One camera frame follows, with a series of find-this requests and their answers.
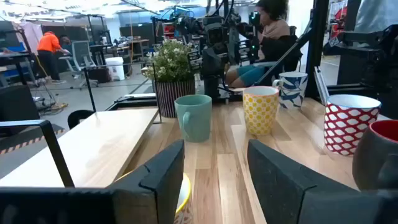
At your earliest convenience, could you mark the plain teal mug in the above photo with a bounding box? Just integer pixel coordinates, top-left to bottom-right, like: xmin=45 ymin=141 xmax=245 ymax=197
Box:
xmin=174 ymin=94 xmax=213 ymax=143

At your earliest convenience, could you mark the dark grey cart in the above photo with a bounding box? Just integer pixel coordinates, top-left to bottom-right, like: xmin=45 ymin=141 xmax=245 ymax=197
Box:
xmin=323 ymin=24 xmax=398 ymax=121

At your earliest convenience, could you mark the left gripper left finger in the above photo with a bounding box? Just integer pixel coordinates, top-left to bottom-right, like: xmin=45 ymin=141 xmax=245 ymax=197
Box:
xmin=107 ymin=139 xmax=186 ymax=224

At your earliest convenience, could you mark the yellow dotted mug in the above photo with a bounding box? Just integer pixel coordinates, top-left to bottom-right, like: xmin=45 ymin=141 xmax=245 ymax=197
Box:
xmin=242 ymin=85 xmax=280 ymax=136

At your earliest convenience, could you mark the red lattice pattern mug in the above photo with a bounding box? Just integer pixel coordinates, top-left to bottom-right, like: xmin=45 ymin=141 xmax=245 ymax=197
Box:
xmin=323 ymin=94 xmax=382 ymax=156

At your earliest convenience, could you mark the wooden desk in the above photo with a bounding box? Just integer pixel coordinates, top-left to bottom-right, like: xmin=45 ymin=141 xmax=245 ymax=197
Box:
xmin=124 ymin=39 xmax=150 ymax=65

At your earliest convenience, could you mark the person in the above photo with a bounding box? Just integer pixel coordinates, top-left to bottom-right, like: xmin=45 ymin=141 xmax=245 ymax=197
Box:
xmin=36 ymin=30 xmax=72 ymax=83
xmin=225 ymin=0 xmax=302 ymax=88

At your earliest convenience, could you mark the grey office chair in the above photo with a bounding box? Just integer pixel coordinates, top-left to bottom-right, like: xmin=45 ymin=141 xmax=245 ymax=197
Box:
xmin=58 ymin=40 xmax=100 ymax=90

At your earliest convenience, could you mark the white bin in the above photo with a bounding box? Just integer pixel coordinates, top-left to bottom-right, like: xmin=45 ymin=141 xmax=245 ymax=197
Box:
xmin=104 ymin=57 xmax=126 ymax=82

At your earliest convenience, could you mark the wooden shelf black frame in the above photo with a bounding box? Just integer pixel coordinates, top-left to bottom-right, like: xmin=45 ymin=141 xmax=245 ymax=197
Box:
xmin=0 ymin=62 xmax=163 ymax=189

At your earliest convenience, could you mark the black hazard striped ramp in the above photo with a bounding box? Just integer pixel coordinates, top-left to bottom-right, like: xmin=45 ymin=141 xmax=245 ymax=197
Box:
xmin=0 ymin=123 xmax=68 ymax=180

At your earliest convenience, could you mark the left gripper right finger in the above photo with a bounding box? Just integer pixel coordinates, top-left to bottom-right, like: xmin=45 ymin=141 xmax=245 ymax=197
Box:
xmin=247 ymin=139 xmax=358 ymax=224

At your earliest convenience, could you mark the potted plant striped pot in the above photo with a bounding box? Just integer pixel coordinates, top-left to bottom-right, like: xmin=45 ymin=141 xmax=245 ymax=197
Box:
xmin=144 ymin=39 xmax=197 ymax=119

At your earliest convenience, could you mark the white mug blue leaf pattern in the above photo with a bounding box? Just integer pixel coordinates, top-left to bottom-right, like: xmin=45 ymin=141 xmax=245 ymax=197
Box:
xmin=272 ymin=72 xmax=308 ymax=110

